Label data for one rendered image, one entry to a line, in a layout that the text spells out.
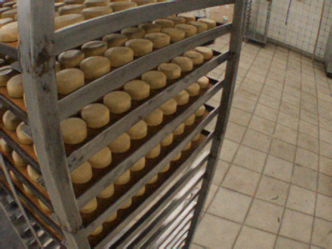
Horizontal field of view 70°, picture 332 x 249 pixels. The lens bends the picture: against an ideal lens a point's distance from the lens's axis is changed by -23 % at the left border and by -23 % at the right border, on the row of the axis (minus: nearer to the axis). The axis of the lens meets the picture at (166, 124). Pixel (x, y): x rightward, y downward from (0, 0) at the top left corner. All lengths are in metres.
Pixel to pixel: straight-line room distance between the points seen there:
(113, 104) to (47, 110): 0.24
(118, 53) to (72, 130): 0.14
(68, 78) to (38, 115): 0.13
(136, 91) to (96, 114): 0.10
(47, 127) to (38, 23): 0.12
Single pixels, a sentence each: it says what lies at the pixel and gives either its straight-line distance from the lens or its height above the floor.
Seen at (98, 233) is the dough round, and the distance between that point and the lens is 0.66.
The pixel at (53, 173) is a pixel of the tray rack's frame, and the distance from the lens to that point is 0.35.
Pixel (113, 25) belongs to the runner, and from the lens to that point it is 0.38.
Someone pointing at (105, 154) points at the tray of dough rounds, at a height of 1.24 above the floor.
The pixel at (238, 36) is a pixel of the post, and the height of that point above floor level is 1.39.
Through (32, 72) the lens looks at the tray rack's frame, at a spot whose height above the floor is 1.49.
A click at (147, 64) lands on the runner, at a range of 0.47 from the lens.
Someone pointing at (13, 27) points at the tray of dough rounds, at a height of 1.51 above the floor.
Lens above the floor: 1.60
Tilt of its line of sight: 35 degrees down
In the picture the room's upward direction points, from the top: 6 degrees clockwise
